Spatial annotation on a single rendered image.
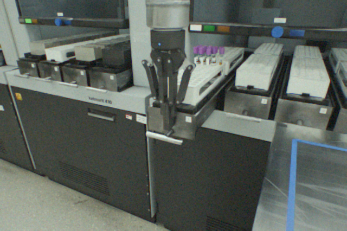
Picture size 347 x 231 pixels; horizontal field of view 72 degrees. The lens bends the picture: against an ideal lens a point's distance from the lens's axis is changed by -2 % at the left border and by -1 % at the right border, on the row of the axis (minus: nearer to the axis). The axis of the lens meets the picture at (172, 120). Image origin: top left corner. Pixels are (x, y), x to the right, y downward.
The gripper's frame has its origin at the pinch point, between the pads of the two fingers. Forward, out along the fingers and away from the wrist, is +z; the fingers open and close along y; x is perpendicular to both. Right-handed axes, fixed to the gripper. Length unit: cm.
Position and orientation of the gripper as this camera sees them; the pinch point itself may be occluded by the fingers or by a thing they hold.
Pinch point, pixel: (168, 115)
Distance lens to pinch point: 60.0
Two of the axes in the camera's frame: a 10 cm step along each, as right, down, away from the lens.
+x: -4.4, 4.0, -8.1
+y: -9.0, -1.9, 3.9
